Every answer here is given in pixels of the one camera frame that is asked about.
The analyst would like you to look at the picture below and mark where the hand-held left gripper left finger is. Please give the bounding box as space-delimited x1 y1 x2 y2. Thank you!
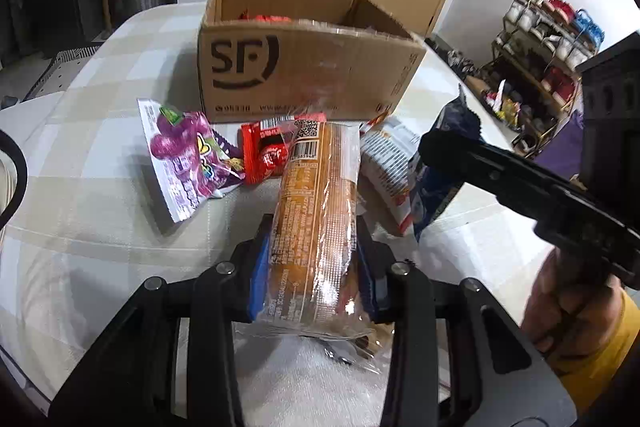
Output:
47 214 273 427

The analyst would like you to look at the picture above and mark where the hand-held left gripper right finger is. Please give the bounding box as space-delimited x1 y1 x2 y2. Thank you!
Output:
356 227 578 427

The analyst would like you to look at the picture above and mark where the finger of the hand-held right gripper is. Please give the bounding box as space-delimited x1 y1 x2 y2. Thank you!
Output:
419 129 551 208

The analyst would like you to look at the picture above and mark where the blue cookie packet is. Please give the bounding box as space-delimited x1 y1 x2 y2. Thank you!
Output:
410 84 483 242

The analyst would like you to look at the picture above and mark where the white orange noodle snack packet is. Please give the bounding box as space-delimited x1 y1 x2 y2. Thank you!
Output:
360 109 426 236

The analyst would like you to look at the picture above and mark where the orange bread packet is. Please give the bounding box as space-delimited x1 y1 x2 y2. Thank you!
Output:
235 121 383 370

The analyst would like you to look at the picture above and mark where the small purple candy packet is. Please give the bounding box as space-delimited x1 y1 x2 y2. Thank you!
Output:
212 129 247 195

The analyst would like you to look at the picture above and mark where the red white-labelled snack packet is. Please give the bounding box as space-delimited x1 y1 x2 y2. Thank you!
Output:
240 113 327 186

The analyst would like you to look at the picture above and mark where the large purple grape gummy packet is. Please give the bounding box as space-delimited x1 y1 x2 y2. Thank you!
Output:
137 99 236 224

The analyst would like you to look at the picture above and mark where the brown cardboard box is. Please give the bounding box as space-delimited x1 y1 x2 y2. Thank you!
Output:
197 0 427 124

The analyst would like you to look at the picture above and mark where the red chip packet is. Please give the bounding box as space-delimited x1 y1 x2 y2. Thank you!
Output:
239 9 292 24

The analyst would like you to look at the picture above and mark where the person's right forearm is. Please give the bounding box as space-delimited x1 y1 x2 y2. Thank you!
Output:
557 289 640 408

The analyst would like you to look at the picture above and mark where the person's right hand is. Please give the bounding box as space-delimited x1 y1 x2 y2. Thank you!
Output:
522 252 623 358

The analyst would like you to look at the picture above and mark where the bundle of colourful packets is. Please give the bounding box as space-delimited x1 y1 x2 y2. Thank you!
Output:
487 79 523 130

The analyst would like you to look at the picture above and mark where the purple cloth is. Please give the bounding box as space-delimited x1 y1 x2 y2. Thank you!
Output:
545 109 586 180

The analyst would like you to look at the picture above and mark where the pile of sneakers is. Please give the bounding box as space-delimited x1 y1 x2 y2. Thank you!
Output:
430 37 496 82

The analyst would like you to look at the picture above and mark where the wooden shoe rack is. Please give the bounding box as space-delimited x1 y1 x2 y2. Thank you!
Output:
490 0 607 158

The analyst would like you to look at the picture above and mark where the striped floor mat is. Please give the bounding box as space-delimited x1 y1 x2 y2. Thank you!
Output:
22 47 101 100

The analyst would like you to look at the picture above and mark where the black cable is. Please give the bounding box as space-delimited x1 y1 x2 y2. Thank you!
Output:
0 129 29 229

